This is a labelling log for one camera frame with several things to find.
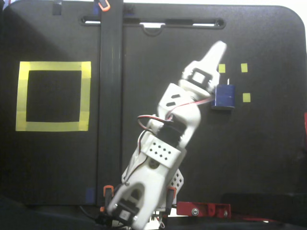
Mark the red bar clamp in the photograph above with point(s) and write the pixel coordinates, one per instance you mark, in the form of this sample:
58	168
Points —
254	219

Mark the black flat rail strip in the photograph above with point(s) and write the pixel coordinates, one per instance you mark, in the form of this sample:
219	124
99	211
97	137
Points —
110	95

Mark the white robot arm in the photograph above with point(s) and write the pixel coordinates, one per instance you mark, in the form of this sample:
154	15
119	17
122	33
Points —
158	182

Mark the blue white charger plug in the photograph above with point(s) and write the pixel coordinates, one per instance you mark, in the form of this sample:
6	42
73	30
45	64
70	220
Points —
224	95

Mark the blue tape piece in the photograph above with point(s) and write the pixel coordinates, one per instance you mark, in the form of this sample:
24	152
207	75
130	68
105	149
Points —
90	195

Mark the yellow tape square outline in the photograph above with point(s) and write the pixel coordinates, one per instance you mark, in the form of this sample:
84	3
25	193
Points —
52	65

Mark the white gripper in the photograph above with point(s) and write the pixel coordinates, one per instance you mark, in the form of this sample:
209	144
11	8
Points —
200	77

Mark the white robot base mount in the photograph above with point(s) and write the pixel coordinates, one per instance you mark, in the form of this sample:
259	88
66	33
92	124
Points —
178	180

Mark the small yellow tape marker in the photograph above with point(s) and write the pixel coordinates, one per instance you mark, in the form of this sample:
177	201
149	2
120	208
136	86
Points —
221	68
244	67
246	97

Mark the red corner bracket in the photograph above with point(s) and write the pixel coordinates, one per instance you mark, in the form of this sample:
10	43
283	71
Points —
305	125
204	209

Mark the orange black spring clamp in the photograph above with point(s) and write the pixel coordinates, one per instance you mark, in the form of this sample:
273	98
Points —
171	196
103	6
108	191

